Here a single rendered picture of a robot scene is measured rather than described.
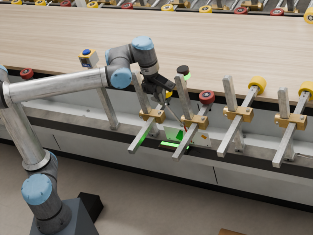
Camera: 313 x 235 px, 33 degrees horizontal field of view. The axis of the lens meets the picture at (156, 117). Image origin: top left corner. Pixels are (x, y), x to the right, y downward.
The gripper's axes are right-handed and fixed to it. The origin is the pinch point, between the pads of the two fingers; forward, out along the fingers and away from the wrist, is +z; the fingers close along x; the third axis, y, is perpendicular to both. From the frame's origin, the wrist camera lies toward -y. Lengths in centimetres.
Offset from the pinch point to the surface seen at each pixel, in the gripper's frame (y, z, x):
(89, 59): 40.8, -18.4, -4.5
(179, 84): -7.6, -8.3, -6.1
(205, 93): -11.0, 10.5, -22.1
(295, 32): -40, 11, -83
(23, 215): 124, 103, 26
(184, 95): -8.8, -1.5, -6.1
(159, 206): 33, 102, -8
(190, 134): -12.7, 15.6, 3.1
